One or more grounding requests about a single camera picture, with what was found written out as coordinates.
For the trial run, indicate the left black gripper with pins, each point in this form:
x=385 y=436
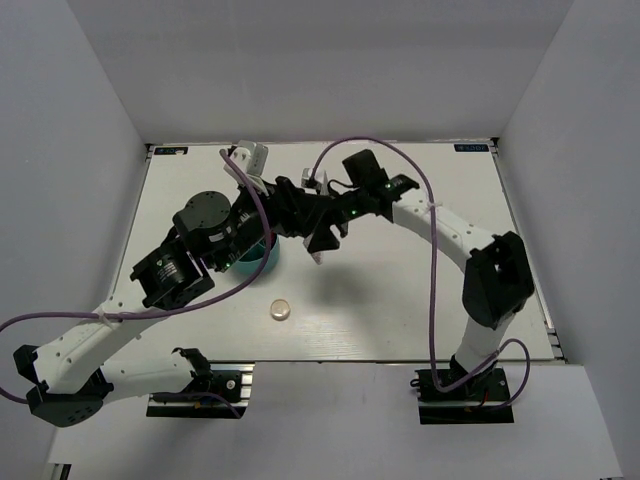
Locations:
x=284 y=203

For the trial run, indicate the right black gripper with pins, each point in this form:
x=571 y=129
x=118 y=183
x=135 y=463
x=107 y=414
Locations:
x=324 y=239

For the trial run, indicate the eyeshadow palette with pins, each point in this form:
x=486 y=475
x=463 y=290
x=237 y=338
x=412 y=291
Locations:
x=316 y=256

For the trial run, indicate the round beige compact jar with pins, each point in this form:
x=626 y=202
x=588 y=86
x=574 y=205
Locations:
x=280 y=310

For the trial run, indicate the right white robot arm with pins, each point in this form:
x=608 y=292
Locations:
x=497 y=278

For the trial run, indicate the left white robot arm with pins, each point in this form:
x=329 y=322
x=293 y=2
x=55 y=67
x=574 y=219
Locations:
x=75 y=375

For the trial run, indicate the teal round organizer container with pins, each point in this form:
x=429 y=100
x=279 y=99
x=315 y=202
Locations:
x=250 y=262

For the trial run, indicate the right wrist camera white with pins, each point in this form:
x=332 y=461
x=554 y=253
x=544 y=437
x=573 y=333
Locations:
x=315 y=181

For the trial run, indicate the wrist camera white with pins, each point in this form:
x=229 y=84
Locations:
x=245 y=162
x=315 y=181

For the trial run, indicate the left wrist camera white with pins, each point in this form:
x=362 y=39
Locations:
x=245 y=162

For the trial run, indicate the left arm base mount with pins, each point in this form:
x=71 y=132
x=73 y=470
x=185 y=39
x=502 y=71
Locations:
x=224 y=394

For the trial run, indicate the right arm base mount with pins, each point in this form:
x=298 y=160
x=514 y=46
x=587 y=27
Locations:
x=477 y=405

